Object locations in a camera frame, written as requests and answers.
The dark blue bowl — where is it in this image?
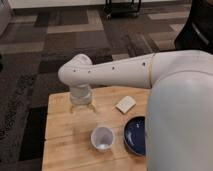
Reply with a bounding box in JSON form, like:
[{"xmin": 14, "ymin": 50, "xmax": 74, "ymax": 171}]
[{"xmin": 123, "ymin": 116, "xmax": 146, "ymax": 156}]

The black office chair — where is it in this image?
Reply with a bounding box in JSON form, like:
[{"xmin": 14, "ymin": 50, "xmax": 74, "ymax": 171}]
[{"xmin": 174, "ymin": 0, "xmax": 213, "ymax": 54}]

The black metal cart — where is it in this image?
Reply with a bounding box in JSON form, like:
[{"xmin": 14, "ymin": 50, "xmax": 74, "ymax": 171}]
[{"xmin": 104, "ymin": 0, "xmax": 142, "ymax": 19}]

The white ceramic cup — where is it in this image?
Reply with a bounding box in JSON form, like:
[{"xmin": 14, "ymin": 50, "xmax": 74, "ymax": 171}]
[{"xmin": 90, "ymin": 126, "xmax": 115, "ymax": 152}]

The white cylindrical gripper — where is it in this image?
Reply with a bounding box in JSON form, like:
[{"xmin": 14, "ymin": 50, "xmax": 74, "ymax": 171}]
[{"xmin": 69, "ymin": 84, "xmax": 96, "ymax": 113}]

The beige sponge block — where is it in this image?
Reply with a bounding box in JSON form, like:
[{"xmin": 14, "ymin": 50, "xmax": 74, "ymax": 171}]
[{"xmin": 116, "ymin": 96, "xmax": 136, "ymax": 114}]

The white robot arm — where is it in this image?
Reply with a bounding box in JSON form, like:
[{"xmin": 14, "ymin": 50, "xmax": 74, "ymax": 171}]
[{"xmin": 58, "ymin": 50, "xmax": 213, "ymax": 171}]

